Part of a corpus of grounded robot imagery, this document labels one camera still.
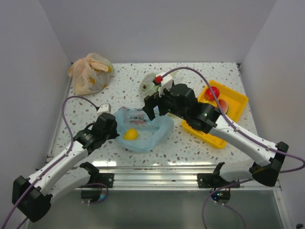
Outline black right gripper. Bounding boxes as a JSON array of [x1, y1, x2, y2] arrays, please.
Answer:
[[142, 85, 188, 120]]

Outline small yellow fruit piece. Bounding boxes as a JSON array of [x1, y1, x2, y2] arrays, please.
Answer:
[[123, 128, 138, 141]]

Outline light blue plastic bag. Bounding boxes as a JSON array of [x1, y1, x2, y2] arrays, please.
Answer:
[[114, 106, 174, 153]]

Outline red fruit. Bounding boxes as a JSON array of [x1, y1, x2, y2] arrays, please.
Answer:
[[205, 86, 220, 101]]

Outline pink red peach slice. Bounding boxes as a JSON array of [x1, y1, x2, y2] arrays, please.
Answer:
[[218, 99, 229, 114]]

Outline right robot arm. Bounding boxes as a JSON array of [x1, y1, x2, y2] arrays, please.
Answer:
[[143, 83, 289, 188]]

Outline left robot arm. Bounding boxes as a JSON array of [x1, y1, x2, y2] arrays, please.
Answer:
[[12, 113, 118, 222]]

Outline green avocado plastic bag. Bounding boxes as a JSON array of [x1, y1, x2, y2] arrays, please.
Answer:
[[139, 71, 165, 98]]

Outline orange plastic bag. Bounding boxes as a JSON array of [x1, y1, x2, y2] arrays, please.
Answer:
[[68, 53, 114, 95]]

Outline yellow plastic tray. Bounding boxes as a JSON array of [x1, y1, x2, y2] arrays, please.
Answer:
[[182, 80, 248, 149]]

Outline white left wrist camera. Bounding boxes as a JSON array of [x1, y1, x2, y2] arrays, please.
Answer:
[[96, 103, 112, 115]]

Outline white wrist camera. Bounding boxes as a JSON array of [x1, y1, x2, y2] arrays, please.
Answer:
[[96, 103, 112, 115], [152, 72, 174, 97]]

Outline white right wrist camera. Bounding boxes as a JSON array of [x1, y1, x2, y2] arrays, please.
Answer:
[[152, 72, 174, 97]]

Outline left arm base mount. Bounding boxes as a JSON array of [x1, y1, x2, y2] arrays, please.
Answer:
[[80, 162, 114, 205]]

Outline aluminium table edge rail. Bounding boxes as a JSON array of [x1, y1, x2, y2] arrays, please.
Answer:
[[45, 155, 283, 190]]

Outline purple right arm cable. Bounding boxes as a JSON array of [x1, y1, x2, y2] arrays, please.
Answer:
[[161, 66, 305, 229]]

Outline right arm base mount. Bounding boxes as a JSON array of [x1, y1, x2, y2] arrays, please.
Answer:
[[197, 162, 240, 204]]

